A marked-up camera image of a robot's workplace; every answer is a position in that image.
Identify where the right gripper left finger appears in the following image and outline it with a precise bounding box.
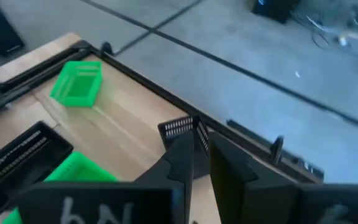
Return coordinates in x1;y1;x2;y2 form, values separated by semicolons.
134;132;195;224

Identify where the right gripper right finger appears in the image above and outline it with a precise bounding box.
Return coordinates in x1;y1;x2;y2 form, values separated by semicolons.
209;132;301;224

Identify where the black plastic basket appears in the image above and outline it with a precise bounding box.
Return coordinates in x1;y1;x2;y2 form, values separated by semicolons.
0;121;74;214
157;114;211;180

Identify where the green plastic basket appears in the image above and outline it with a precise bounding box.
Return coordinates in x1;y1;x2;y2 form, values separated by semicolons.
50;60;103;109
1;151;117;224

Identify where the black floor object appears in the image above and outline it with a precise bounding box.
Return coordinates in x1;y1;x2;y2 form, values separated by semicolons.
250;0;301;24

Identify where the black flat bracket bar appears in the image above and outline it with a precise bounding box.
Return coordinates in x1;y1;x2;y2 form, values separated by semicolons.
227;119;325;184

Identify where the small black frame post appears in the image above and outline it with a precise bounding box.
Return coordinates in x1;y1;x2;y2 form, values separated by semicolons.
269;136;285;166
100;41;114;57

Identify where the black aluminium table frame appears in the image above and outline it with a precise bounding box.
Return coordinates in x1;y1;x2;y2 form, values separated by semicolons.
0;39;324;184

